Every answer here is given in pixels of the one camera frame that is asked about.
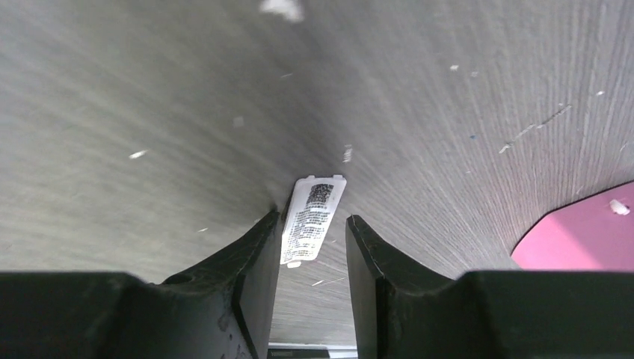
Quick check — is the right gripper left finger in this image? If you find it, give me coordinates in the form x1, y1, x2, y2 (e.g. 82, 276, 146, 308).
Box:
1, 211, 281, 358

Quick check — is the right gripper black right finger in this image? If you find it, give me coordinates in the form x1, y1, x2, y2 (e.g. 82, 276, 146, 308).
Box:
345, 215, 633, 358

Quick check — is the pink box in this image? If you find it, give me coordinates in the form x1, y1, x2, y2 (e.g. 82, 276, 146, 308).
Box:
511, 182, 633, 272

